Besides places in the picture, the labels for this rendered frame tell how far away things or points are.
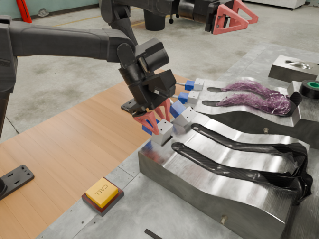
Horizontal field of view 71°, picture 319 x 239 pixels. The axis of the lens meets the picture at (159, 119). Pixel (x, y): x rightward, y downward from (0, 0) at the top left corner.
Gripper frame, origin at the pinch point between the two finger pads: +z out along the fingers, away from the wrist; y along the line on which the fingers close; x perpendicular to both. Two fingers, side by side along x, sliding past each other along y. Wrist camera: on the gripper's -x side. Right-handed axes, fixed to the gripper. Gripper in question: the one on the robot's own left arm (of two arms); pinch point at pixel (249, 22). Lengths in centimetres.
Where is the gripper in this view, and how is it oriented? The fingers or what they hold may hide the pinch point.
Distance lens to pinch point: 63.3
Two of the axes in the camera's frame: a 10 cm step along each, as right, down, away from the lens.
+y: 6.4, -4.8, 6.0
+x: -0.3, 7.7, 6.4
